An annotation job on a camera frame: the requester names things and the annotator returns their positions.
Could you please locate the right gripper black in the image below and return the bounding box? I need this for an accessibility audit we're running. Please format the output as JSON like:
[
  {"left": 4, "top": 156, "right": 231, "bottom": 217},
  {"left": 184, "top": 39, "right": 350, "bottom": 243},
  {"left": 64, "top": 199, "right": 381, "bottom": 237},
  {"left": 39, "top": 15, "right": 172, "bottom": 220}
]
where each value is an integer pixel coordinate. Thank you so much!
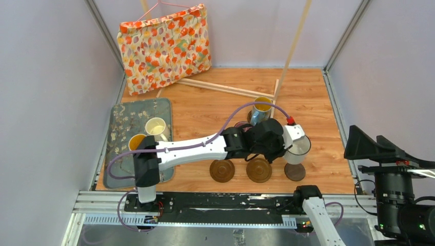
[{"left": 343, "top": 122, "right": 435, "bottom": 231}]

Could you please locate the blue mug yellow inside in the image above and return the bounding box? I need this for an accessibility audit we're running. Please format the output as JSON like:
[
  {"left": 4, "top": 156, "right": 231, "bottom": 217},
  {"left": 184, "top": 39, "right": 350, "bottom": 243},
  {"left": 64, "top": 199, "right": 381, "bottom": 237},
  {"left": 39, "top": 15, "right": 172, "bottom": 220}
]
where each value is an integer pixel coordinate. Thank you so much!
[{"left": 251, "top": 97, "right": 272, "bottom": 126}]

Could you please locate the white grey mug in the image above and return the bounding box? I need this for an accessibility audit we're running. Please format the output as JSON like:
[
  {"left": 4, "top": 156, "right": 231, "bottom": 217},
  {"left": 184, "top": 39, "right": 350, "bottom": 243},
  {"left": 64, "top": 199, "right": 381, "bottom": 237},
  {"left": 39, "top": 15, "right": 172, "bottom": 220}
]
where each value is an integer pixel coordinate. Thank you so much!
[{"left": 283, "top": 136, "right": 311, "bottom": 165}]

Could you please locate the small dark brown coaster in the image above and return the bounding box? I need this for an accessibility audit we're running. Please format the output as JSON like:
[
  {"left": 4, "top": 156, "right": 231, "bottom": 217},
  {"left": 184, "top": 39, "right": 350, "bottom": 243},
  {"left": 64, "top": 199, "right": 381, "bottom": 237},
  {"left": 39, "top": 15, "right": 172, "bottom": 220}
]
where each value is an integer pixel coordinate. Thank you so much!
[{"left": 284, "top": 163, "right": 306, "bottom": 181}]

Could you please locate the cream mug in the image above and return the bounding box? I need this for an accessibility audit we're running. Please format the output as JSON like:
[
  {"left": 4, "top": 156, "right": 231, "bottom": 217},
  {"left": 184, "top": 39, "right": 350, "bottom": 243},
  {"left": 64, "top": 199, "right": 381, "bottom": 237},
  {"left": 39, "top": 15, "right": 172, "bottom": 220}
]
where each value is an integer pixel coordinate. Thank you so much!
[{"left": 145, "top": 117, "right": 170, "bottom": 141}]

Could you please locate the white mug orange inside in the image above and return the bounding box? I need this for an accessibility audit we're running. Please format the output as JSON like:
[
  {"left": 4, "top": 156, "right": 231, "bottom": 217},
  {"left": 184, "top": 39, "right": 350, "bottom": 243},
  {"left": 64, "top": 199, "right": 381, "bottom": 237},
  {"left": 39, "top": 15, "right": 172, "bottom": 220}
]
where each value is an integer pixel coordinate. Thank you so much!
[{"left": 128, "top": 133, "right": 146, "bottom": 151}]

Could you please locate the pink mug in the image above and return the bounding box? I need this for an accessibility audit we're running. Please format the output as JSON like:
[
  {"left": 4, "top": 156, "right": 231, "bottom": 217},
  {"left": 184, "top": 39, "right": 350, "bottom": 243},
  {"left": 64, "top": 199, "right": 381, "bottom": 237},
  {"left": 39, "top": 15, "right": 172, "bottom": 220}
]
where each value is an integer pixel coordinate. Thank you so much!
[{"left": 234, "top": 121, "right": 253, "bottom": 129}]

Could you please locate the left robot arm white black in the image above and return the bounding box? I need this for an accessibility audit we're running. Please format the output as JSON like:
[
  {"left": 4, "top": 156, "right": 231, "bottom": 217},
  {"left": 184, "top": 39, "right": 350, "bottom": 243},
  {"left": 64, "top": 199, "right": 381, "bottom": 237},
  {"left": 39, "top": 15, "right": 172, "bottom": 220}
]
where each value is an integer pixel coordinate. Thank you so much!
[{"left": 133, "top": 118, "right": 293, "bottom": 212}]

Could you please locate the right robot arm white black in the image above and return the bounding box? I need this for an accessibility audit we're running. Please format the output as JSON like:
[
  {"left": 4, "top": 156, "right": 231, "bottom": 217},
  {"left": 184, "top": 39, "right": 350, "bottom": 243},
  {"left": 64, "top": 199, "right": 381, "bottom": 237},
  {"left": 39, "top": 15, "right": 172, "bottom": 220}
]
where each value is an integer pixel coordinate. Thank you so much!
[{"left": 293, "top": 125, "right": 434, "bottom": 245}]

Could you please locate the floral orange fabric bag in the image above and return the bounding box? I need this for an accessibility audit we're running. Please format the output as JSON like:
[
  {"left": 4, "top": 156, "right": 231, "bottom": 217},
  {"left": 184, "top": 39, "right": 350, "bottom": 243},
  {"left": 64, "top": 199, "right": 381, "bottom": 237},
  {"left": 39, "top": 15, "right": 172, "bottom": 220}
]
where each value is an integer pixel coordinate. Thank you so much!
[{"left": 116, "top": 4, "right": 212, "bottom": 95}]

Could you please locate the floral grey tray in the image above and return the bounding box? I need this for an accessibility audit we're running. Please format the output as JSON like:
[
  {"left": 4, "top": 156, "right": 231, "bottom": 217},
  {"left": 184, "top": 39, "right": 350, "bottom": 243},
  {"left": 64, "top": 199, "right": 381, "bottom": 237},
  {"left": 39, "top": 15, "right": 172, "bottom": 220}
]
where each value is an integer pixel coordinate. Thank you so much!
[{"left": 102, "top": 98, "right": 175, "bottom": 190}]

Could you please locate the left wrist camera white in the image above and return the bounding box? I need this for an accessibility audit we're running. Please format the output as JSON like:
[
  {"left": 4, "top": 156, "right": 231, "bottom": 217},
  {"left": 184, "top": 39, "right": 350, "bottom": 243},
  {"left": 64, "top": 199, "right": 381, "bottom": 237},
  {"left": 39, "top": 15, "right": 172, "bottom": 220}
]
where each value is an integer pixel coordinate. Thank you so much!
[{"left": 282, "top": 125, "right": 305, "bottom": 149}]

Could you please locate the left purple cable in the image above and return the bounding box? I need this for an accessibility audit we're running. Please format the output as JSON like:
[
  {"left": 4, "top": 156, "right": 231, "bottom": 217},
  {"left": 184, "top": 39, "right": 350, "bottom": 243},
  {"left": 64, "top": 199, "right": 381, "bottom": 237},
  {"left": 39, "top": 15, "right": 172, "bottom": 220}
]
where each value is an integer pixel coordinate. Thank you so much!
[{"left": 107, "top": 101, "right": 295, "bottom": 233}]

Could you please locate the purple cable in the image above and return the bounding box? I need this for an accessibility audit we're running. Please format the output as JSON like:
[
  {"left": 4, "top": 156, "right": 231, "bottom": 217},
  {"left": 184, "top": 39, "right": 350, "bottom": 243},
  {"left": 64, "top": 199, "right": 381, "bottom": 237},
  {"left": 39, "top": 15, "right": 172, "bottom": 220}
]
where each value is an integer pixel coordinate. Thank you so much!
[
  {"left": 306, "top": 202, "right": 344, "bottom": 237},
  {"left": 107, "top": 101, "right": 295, "bottom": 233}
]

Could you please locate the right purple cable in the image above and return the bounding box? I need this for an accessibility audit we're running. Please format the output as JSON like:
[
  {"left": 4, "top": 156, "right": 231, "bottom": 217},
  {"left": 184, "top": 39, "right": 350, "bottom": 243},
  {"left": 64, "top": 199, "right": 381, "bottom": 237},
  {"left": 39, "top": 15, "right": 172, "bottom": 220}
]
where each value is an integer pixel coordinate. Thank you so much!
[{"left": 306, "top": 202, "right": 344, "bottom": 237}]

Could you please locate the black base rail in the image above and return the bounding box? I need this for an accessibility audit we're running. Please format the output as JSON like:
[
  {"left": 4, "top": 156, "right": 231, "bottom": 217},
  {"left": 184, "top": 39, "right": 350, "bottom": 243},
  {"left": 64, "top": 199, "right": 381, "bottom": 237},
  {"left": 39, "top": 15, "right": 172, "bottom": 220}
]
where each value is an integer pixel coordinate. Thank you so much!
[{"left": 123, "top": 186, "right": 323, "bottom": 225}]

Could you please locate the pink wire hanger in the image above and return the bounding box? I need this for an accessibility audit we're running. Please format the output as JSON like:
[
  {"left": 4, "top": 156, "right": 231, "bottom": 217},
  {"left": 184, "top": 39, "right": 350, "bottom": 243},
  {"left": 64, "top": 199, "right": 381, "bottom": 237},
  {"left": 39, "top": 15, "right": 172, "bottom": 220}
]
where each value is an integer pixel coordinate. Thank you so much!
[{"left": 135, "top": 0, "right": 191, "bottom": 23}]

